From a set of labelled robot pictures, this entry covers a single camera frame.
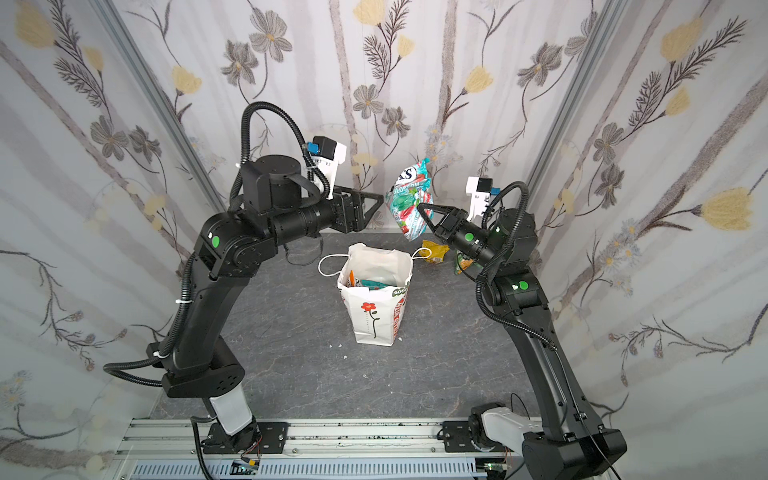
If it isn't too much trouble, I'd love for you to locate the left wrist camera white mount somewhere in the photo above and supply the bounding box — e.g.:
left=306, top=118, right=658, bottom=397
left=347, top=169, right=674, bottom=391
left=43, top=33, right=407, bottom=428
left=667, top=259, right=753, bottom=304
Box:
left=307, top=136, right=348, bottom=200

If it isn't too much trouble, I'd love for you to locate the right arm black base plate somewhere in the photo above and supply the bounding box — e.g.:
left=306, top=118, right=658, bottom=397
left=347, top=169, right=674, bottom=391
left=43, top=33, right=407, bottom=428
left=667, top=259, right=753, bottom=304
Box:
left=435, top=420, right=523, bottom=454

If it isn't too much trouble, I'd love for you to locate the left corner aluminium post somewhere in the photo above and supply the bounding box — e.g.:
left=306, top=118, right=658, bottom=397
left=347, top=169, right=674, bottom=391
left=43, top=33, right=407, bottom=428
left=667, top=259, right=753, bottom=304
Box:
left=91, top=1, right=234, bottom=241

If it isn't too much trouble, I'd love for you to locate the green snack packet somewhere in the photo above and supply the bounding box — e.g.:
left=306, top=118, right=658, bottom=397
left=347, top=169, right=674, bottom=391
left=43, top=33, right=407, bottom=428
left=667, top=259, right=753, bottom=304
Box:
left=455, top=252, right=474, bottom=275

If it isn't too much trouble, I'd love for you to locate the small green circuit board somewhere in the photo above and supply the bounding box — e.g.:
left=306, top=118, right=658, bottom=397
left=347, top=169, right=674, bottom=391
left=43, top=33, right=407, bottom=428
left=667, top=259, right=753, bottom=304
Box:
left=230, top=461, right=258, bottom=476

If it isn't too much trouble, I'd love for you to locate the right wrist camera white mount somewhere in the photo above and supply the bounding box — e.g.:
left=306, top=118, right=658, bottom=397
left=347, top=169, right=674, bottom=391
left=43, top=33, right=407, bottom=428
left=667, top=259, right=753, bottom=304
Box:
left=465, top=176, right=501, bottom=223

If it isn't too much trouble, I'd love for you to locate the yellow snack packet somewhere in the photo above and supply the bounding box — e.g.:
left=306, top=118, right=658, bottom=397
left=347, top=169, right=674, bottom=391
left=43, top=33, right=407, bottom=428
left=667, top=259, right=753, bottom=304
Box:
left=416, top=240, right=450, bottom=264

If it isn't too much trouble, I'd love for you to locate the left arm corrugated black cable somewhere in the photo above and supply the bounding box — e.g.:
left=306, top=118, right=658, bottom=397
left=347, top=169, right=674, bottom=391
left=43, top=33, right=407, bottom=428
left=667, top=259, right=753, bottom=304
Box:
left=103, top=100, right=328, bottom=480

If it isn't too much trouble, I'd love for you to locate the right corner aluminium post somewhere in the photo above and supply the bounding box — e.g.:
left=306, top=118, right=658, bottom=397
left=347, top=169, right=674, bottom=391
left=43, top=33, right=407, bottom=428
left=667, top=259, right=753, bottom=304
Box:
left=527, top=0, right=630, bottom=202

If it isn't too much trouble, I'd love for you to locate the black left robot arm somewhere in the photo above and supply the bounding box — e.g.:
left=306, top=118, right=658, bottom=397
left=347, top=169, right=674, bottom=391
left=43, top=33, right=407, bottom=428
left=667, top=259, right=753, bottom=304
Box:
left=149, top=155, right=383, bottom=451

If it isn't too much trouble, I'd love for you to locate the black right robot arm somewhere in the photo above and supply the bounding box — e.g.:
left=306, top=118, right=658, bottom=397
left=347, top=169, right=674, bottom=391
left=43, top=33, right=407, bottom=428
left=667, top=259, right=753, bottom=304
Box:
left=418, top=204, right=627, bottom=479

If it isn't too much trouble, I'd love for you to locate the white teal candy packet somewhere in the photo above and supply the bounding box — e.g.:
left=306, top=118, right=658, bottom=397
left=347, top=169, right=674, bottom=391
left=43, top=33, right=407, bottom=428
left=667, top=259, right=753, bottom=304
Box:
left=385, top=158, right=432, bottom=241

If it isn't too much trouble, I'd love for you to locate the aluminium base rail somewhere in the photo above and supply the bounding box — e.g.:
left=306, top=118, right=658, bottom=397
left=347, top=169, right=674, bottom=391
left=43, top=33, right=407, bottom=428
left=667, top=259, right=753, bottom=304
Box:
left=105, top=418, right=530, bottom=479

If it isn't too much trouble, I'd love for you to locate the corner aluminium post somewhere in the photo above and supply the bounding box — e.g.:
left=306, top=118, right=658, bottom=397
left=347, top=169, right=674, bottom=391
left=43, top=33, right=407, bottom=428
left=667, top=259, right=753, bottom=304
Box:
left=91, top=1, right=234, bottom=241
left=527, top=0, right=630, bottom=202

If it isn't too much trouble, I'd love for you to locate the white paper bag red flower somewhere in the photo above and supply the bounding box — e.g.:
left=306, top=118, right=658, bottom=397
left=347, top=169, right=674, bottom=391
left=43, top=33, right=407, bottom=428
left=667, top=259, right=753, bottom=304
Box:
left=332, top=243, right=422, bottom=347

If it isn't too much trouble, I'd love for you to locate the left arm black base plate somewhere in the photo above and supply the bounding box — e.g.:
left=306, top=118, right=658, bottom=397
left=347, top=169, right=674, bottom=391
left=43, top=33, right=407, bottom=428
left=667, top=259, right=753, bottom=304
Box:
left=202, top=420, right=289, bottom=456

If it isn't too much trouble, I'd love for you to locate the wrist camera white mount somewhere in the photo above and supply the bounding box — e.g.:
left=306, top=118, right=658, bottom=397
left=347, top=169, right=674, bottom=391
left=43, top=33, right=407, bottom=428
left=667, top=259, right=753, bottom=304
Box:
left=465, top=176, right=501, bottom=223
left=307, top=136, right=348, bottom=200

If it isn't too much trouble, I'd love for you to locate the white slotted cable duct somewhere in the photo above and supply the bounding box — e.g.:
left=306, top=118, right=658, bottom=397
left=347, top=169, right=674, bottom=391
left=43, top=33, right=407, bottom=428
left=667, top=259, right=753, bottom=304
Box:
left=130, top=458, right=488, bottom=480

